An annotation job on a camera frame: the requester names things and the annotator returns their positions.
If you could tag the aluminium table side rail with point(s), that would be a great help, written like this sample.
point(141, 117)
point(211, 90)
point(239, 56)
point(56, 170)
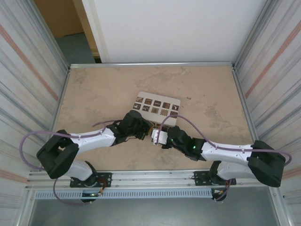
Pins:
point(241, 94)
point(64, 89)

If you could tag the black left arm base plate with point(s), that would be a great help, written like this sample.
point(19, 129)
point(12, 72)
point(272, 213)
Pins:
point(107, 176)

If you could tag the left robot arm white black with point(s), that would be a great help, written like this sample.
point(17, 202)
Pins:
point(94, 140)

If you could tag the white door frame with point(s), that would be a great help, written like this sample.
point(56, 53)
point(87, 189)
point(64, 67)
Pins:
point(94, 28)

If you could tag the white box with wooden tiles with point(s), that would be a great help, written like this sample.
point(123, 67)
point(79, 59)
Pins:
point(156, 106)

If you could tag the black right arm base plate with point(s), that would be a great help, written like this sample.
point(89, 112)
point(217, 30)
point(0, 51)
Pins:
point(200, 177)

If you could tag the long aluminium table edge rail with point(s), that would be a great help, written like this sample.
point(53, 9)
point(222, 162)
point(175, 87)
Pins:
point(150, 65)

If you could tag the aluminium frame post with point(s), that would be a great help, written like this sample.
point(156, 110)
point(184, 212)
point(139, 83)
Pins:
point(252, 30)
point(50, 30)

